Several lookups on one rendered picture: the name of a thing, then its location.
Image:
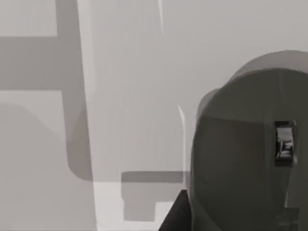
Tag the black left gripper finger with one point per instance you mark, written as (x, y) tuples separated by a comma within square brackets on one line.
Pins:
[(179, 214)]

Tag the dark grey computer mouse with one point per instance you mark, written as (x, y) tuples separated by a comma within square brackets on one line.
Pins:
[(243, 154)]

